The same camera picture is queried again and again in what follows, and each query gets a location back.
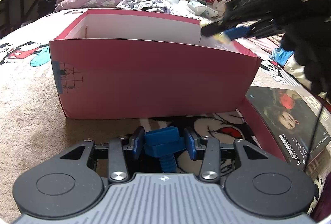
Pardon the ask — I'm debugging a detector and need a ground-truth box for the blue plastic bolt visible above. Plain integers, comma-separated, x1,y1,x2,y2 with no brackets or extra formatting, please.
144,126,186,173

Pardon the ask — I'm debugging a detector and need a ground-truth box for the box lid with portrait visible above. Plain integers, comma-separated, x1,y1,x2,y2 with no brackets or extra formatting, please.
246,86,330,170

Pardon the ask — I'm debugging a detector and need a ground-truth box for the yellow packet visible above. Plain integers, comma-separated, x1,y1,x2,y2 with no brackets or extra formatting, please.
213,32,232,45

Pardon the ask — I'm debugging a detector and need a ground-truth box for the right black gloved hand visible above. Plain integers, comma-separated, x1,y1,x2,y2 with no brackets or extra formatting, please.
268,0,330,94

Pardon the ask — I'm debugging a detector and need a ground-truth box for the pink cardboard box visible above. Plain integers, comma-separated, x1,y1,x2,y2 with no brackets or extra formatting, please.
49,9,261,120

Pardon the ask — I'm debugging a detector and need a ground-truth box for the crumpled grey floral sheet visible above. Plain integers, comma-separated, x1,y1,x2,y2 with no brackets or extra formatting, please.
116,0,218,19

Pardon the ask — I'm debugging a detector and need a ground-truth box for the cluttered side desk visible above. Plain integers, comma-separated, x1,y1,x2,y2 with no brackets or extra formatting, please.
1,0,38,36

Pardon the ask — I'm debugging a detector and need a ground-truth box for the black cable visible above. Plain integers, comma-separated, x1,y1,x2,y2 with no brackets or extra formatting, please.
302,95,328,171

